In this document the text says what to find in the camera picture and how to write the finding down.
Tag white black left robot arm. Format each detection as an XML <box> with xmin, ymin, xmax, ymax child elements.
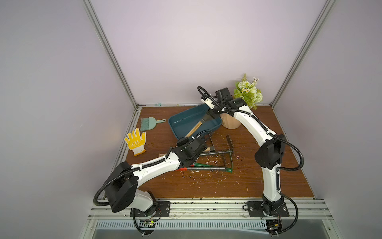
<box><xmin>93</xmin><ymin>133</ymin><xmax>211</xmax><ymax>216</ymax></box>

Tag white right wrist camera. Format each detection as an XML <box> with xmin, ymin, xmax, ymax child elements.
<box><xmin>204</xmin><ymin>98</ymin><xmax>215</xmax><ymax>109</ymax></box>

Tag green artificial flowers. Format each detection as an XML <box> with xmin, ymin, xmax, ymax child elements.
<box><xmin>234</xmin><ymin>73</ymin><xmax>263</xmax><ymax>110</ymax></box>

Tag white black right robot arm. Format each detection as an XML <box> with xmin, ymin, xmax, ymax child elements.
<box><xmin>198</xmin><ymin>86</ymin><xmax>304</xmax><ymax>206</ymax></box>

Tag wooden handle hoe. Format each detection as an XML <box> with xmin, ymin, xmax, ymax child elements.
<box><xmin>159</xmin><ymin>146</ymin><xmax>215</xmax><ymax>156</ymax></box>
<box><xmin>185</xmin><ymin>113</ymin><xmax>214</xmax><ymax>138</ymax></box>

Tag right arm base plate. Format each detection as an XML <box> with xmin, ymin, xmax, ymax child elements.
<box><xmin>246</xmin><ymin>201</ymin><xmax>290</xmax><ymax>218</ymax></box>

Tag yellow white work glove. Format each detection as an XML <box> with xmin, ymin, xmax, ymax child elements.
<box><xmin>124</xmin><ymin>128</ymin><xmax>146</xmax><ymax>156</ymax></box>

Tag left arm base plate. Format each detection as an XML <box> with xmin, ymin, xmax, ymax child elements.
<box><xmin>130</xmin><ymin>201</ymin><xmax>171</xmax><ymax>218</ymax></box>

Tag teal plastic storage box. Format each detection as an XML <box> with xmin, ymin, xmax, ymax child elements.
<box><xmin>168</xmin><ymin>104</ymin><xmax>222</xmax><ymax>139</ymax></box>

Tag mint green hand brush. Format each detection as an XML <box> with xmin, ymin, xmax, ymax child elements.
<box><xmin>140</xmin><ymin>117</ymin><xmax>166</xmax><ymax>132</ymax></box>

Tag aluminium front rail frame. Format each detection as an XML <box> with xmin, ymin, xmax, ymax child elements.
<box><xmin>80</xmin><ymin>198</ymin><xmax>343</xmax><ymax>239</ymax></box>

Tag tan flower pot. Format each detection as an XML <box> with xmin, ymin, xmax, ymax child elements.
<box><xmin>220</xmin><ymin>113</ymin><xmax>241</xmax><ymax>129</ymax></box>

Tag grey hoe red grip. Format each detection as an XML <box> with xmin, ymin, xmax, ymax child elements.
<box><xmin>200</xmin><ymin>135</ymin><xmax>234</xmax><ymax>156</ymax></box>

